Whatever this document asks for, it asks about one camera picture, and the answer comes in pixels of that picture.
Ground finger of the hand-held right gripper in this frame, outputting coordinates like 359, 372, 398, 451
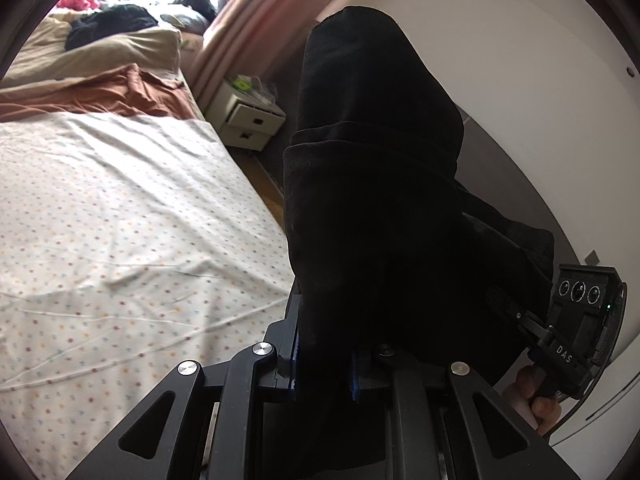
487, 286, 549, 347

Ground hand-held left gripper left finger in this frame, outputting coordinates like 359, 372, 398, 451
65, 292, 306, 480

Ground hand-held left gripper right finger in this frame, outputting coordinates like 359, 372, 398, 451
350, 342, 583, 480

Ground black jacket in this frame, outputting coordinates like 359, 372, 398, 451
280, 5, 556, 471

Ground dark clothes heap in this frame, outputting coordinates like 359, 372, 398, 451
160, 0, 218, 35

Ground person's right hand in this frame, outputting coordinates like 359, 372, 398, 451
515, 364, 563, 437

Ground floral white bed sheet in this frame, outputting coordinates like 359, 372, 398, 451
0, 110, 301, 478

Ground white nightstand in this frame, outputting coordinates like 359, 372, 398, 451
205, 77, 287, 152

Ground clear plastic bag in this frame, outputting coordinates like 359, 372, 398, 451
250, 76, 279, 104

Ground orange-brown blanket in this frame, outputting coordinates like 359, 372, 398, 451
0, 62, 206, 123

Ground pink curtain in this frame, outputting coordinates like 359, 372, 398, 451
192, 0, 351, 106

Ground beige duvet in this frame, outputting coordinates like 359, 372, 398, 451
0, 17, 183, 88

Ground black knit garment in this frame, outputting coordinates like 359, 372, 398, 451
65, 4, 160, 51

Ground red cloth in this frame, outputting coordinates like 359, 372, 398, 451
56, 0, 108, 12

